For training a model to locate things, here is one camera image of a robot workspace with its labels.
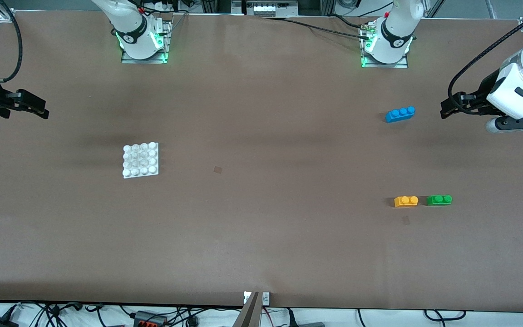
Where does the white studded base plate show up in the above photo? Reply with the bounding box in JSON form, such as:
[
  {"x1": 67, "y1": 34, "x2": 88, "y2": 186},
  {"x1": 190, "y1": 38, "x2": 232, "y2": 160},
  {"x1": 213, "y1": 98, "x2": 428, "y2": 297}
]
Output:
[{"x1": 122, "y1": 142, "x2": 159, "y2": 179}]

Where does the blue three-stud block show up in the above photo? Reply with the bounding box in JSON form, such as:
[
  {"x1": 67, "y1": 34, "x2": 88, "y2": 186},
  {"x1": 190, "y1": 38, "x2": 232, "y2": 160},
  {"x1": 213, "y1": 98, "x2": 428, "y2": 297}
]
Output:
[{"x1": 385, "y1": 106, "x2": 416, "y2": 124}]

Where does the white power strip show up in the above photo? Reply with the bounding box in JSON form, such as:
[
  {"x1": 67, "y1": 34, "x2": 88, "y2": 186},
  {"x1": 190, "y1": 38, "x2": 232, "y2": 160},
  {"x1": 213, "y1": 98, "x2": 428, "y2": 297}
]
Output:
[{"x1": 246, "y1": 0, "x2": 299, "y2": 18}]

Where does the black box with orange levers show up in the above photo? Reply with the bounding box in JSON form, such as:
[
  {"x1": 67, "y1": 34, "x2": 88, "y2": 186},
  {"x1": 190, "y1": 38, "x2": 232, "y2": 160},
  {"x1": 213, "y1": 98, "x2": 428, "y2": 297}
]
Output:
[{"x1": 133, "y1": 311, "x2": 168, "y2": 327}]

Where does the short black table cable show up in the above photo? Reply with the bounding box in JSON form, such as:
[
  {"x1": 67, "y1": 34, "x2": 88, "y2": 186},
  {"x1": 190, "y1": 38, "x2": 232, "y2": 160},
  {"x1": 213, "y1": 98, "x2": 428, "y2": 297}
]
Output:
[{"x1": 330, "y1": 15, "x2": 369, "y2": 30}]

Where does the long black table cable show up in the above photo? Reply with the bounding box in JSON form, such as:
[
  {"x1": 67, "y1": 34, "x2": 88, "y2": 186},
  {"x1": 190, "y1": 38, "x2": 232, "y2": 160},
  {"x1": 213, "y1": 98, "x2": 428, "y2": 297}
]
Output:
[{"x1": 261, "y1": 16, "x2": 371, "y2": 40}]

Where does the small white metal bracket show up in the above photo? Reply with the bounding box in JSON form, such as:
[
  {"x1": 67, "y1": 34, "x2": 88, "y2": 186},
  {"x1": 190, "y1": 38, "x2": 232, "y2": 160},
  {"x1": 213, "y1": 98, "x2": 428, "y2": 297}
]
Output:
[{"x1": 244, "y1": 292, "x2": 271, "y2": 305}]

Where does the grey metal camera post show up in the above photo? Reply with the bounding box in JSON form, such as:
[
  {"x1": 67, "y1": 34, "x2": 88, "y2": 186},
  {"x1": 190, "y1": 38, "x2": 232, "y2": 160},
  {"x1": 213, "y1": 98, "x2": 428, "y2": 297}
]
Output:
[{"x1": 234, "y1": 292, "x2": 260, "y2": 327}]

